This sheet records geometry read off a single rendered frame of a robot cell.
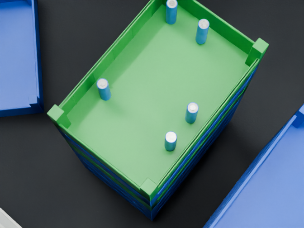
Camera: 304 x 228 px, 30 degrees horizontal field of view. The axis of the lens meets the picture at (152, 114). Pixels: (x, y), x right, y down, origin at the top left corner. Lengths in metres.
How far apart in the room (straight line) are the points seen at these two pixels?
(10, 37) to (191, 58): 0.61
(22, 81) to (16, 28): 0.14
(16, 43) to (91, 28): 0.19
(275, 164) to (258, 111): 0.37
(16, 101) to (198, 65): 0.57
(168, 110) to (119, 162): 0.12
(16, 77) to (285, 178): 0.71
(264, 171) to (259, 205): 0.06
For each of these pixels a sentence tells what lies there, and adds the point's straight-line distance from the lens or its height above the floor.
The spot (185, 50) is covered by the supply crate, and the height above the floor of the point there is 0.40.
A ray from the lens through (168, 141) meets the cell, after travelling 0.86.
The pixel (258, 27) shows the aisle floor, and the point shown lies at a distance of 1.45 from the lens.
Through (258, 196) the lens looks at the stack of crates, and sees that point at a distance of 1.00.
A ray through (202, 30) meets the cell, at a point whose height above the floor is 0.47.
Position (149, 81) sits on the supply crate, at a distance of 0.95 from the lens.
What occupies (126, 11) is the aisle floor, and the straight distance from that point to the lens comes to 1.45.
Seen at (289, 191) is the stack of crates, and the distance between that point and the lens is 1.02.
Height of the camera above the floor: 1.31
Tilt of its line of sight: 75 degrees down
